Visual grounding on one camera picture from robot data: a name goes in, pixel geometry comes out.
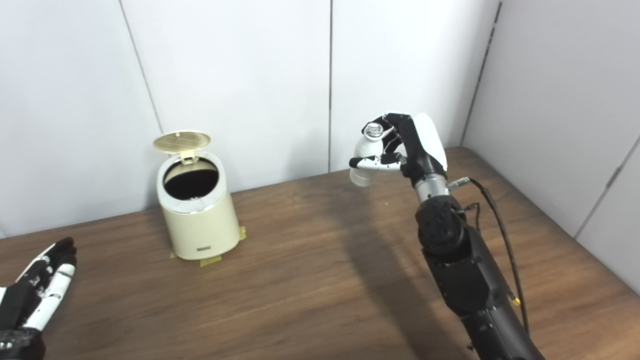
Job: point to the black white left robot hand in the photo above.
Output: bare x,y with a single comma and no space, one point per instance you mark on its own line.
30,300

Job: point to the cream round bin lid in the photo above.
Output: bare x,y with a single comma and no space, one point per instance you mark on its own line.
181,141

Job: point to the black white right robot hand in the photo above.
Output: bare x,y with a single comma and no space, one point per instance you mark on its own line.
422,145

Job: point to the cream-colored bin body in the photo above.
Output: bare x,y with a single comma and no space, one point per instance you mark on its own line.
200,225

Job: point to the small white plastic bottle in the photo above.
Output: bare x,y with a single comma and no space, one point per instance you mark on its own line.
362,147

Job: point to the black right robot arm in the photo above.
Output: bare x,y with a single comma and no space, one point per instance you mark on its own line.
465,270

